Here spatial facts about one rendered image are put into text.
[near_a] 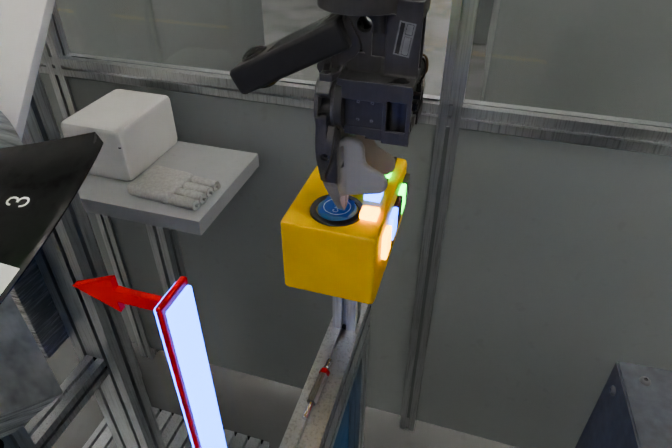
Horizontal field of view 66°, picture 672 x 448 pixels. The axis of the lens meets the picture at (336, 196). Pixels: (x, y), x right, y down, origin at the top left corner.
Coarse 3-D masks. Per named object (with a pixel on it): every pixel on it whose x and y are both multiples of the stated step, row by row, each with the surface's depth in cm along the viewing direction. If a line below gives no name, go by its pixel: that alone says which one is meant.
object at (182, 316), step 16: (176, 304) 26; (192, 304) 27; (176, 320) 26; (192, 320) 28; (176, 336) 26; (192, 336) 28; (176, 352) 27; (192, 352) 28; (192, 368) 29; (208, 368) 31; (192, 384) 29; (208, 384) 31; (192, 400) 29; (208, 400) 31; (208, 416) 32; (208, 432) 32
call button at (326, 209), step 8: (328, 200) 53; (352, 200) 53; (320, 208) 52; (328, 208) 52; (336, 208) 52; (352, 208) 52; (328, 216) 51; (336, 216) 51; (344, 216) 51; (352, 216) 51
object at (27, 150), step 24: (48, 144) 35; (72, 144) 34; (96, 144) 34; (0, 168) 34; (24, 168) 33; (48, 168) 33; (72, 168) 33; (0, 192) 32; (48, 192) 31; (72, 192) 31; (0, 216) 30; (24, 216) 30; (48, 216) 30; (0, 240) 29; (24, 240) 29; (24, 264) 28
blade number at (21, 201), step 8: (8, 192) 32; (16, 192) 32; (24, 192) 32; (32, 192) 31; (40, 192) 31; (0, 200) 31; (8, 200) 31; (16, 200) 31; (24, 200) 31; (32, 200) 31; (0, 208) 31; (8, 208) 31; (16, 208) 31; (24, 208) 31
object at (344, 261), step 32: (320, 192) 55; (384, 192) 55; (288, 224) 51; (320, 224) 50; (352, 224) 50; (384, 224) 51; (288, 256) 53; (320, 256) 52; (352, 256) 50; (320, 288) 54; (352, 288) 53
